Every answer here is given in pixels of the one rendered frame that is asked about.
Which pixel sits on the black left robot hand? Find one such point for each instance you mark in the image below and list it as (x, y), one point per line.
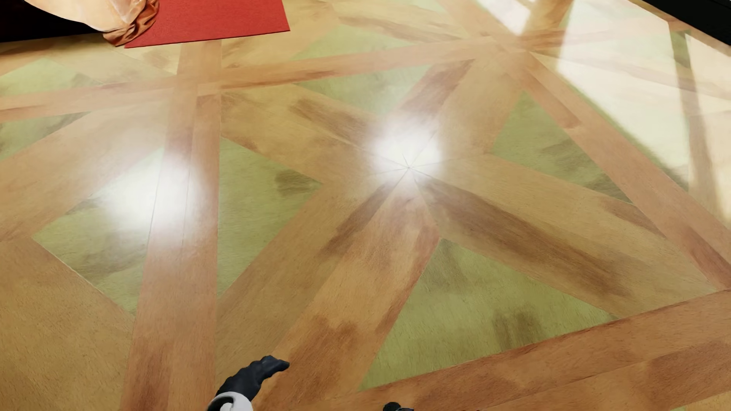
(251, 377)

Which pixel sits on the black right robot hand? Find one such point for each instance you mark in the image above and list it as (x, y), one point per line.
(394, 407)

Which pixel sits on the beige draped cloth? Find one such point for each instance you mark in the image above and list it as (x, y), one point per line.
(108, 12)

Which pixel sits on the red rug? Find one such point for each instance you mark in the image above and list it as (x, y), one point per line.
(211, 18)

